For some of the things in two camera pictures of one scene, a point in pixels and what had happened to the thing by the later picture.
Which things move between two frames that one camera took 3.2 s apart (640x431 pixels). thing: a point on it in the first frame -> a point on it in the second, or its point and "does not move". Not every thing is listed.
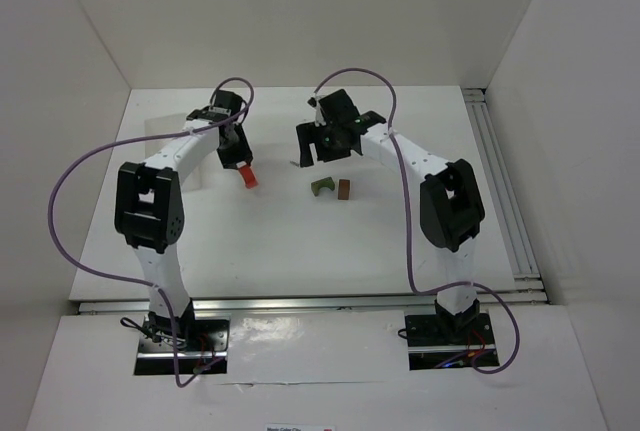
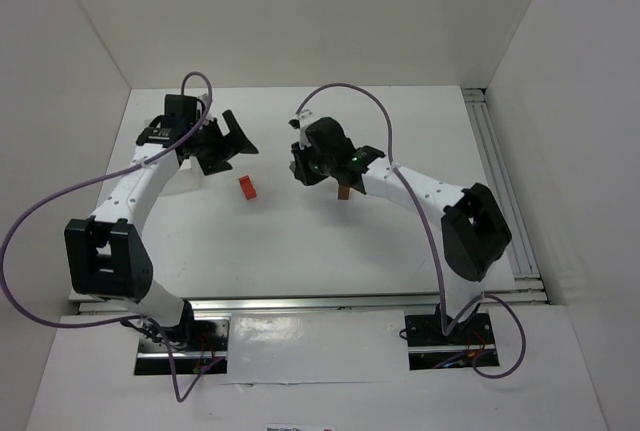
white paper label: [299, 427] does not move
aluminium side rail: [528, 286] does not move
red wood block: [248, 176] -> [247, 187]
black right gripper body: [310, 136] -> [304, 168]
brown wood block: [343, 189] does not move
